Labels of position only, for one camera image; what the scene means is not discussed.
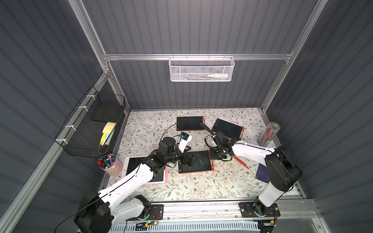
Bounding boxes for red tablet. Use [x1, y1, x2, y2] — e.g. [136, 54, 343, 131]
[176, 116, 205, 131]
[178, 150, 214, 174]
[212, 118, 244, 139]

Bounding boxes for pink white writing tablet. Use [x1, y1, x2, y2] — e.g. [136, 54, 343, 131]
[121, 156, 168, 185]

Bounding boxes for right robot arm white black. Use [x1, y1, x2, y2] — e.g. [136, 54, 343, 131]
[208, 131, 303, 217]

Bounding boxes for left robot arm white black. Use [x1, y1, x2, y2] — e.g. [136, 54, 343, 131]
[73, 134, 201, 233]

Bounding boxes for dark blue book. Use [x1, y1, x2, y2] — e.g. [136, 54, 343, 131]
[255, 163, 270, 183]

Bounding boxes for clear tube of colour pencils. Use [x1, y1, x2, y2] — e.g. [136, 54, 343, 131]
[258, 122, 281, 147]

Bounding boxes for white marker in basket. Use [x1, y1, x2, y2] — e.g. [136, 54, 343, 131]
[207, 73, 229, 80]

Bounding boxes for pink cup of markers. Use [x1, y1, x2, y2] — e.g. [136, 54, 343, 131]
[97, 154, 123, 176]

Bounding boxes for yellow sticky notes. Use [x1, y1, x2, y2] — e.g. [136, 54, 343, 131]
[100, 122, 116, 146]

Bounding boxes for black notebook in basket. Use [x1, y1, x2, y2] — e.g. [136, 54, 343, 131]
[91, 102, 123, 123]

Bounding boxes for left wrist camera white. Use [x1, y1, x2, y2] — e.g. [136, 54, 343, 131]
[178, 132, 192, 153]

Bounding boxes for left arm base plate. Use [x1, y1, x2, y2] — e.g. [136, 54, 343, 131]
[128, 204, 164, 221]

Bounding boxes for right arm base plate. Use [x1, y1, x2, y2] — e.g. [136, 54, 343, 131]
[238, 202, 281, 219]

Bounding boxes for white wire mesh basket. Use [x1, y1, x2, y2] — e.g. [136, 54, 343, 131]
[168, 55, 235, 82]

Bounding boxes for black wire wall basket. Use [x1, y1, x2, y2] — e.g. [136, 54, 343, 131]
[55, 87, 126, 159]

